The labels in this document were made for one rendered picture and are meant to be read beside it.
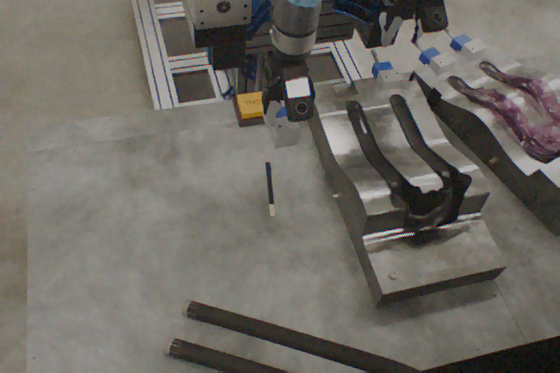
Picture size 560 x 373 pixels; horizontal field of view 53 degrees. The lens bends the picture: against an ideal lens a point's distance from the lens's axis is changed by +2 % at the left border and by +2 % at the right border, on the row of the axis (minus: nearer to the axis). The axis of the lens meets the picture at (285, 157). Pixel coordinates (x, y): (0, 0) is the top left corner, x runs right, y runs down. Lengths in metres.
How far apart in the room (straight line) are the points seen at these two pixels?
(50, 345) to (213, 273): 0.30
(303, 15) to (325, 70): 1.40
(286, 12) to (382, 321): 0.60
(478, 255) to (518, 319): 0.14
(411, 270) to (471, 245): 0.14
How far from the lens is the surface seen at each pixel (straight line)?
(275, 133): 1.10
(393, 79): 1.30
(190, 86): 2.19
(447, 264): 1.13
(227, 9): 1.34
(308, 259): 1.13
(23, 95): 2.55
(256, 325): 1.00
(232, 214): 1.16
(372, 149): 1.20
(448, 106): 1.38
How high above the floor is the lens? 1.81
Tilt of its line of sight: 54 degrees down
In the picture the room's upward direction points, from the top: 9 degrees clockwise
